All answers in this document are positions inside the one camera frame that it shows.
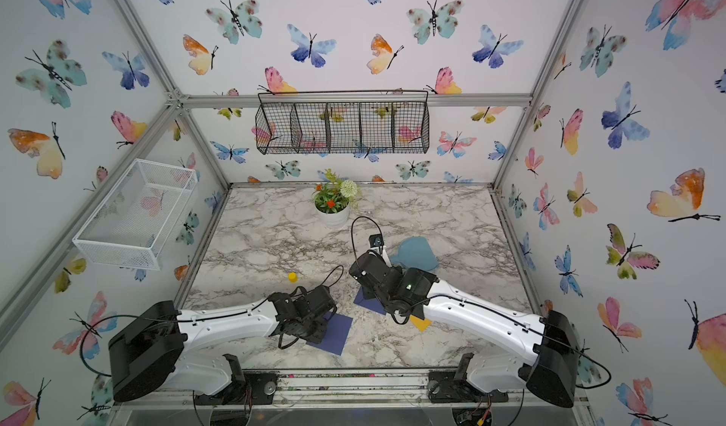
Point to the black wire wall basket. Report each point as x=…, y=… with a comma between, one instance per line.
x=343, y=122

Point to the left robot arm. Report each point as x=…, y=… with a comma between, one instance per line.
x=165, y=347

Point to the white mesh wall basket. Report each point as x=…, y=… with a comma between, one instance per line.
x=132, y=223

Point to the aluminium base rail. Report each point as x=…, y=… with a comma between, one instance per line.
x=290, y=389

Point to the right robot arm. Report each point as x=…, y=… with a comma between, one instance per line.
x=539, y=354

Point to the potted flower plant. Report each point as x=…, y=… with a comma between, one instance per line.
x=335, y=197

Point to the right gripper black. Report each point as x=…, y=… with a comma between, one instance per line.
x=399, y=273

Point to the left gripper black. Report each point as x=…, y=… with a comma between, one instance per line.
x=319, y=338

